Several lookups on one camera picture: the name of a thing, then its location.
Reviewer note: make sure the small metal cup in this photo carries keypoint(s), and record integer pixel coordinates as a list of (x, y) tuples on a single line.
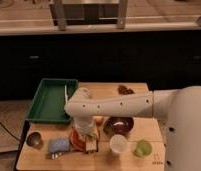
[(34, 140)]

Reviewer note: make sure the white cup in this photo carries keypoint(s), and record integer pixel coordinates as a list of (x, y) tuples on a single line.
[(117, 144)]

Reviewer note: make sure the green plastic tray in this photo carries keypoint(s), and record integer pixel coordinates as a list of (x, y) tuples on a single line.
[(47, 106)]

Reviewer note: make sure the white eraser block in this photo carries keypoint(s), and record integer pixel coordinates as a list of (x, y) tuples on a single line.
[(91, 146)]

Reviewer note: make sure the dark purple bowl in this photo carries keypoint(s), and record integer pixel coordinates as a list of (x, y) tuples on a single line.
[(118, 125)]

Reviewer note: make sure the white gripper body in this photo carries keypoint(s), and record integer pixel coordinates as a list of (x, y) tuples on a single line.
[(85, 126)]

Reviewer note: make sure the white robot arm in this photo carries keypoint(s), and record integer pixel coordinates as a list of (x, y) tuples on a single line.
[(181, 108)]

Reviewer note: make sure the green cup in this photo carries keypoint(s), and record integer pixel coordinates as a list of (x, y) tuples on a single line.
[(143, 148)]

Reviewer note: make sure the brown dried food piece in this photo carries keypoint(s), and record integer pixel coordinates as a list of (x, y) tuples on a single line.
[(123, 90)]

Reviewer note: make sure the blue sponge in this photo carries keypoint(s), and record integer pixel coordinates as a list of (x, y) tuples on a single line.
[(59, 145)]

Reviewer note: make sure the white plastic fork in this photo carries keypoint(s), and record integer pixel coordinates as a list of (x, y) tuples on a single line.
[(65, 93)]

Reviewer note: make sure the white wooden chair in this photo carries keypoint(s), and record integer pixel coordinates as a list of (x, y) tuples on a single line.
[(88, 12)]

